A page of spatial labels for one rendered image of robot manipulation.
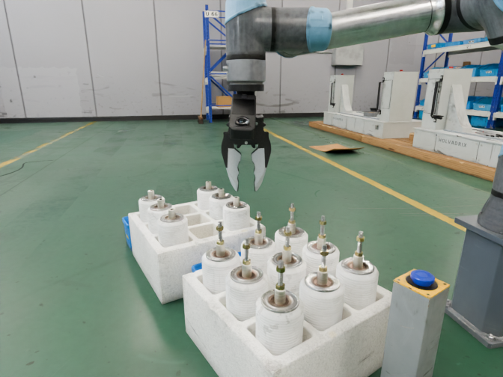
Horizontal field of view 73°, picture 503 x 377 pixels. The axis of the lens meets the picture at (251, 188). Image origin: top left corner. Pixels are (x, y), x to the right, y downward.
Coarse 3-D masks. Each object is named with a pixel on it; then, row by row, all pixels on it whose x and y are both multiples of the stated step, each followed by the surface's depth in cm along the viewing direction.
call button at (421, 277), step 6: (414, 270) 64; (420, 270) 64; (414, 276) 62; (420, 276) 61; (426, 276) 61; (432, 276) 62; (414, 282) 62; (420, 282) 61; (426, 282) 60; (432, 282) 60
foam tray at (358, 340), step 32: (192, 288) 85; (192, 320) 89; (224, 320) 73; (352, 320) 73; (384, 320) 78; (224, 352) 75; (256, 352) 64; (288, 352) 64; (320, 352) 66; (352, 352) 73
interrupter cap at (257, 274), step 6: (234, 270) 78; (240, 270) 78; (252, 270) 78; (258, 270) 78; (234, 276) 76; (240, 276) 76; (252, 276) 76; (258, 276) 76; (240, 282) 73; (246, 282) 73; (252, 282) 73
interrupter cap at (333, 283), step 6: (306, 276) 75; (312, 276) 76; (330, 276) 76; (306, 282) 73; (312, 282) 73; (330, 282) 74; (336, 282) 73; (312, 288) 71; (318, 288) 71; (324, 288) 71; (330, 288) 71; (336, 288) 71
